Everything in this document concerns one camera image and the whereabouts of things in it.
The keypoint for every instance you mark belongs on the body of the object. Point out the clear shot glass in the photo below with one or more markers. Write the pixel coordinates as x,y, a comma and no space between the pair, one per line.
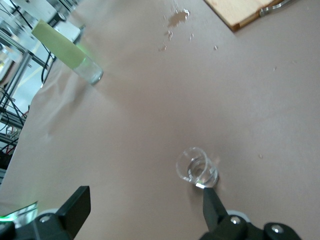
197,167

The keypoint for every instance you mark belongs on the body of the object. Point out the spilled liquid puddle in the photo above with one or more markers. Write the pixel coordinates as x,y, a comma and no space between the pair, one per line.
178,17

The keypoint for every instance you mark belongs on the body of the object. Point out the aluminium frame post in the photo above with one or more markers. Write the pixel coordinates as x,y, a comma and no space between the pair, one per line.
20,67

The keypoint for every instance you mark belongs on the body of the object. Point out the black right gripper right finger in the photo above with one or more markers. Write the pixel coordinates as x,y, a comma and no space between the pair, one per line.
215,212

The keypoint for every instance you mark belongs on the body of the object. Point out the brown table cover sheet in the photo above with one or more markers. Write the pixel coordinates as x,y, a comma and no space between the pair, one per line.
150,112

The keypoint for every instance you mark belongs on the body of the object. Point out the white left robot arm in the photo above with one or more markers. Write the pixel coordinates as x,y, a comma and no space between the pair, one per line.
71,30

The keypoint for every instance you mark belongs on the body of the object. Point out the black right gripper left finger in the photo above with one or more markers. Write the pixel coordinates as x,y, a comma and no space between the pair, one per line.
72,212

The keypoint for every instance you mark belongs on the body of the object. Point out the glass bottle with green sleeve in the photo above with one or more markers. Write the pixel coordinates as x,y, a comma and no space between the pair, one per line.
60,45

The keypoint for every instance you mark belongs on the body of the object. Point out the wooden cutting board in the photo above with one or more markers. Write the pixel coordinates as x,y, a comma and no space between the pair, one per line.
237,12

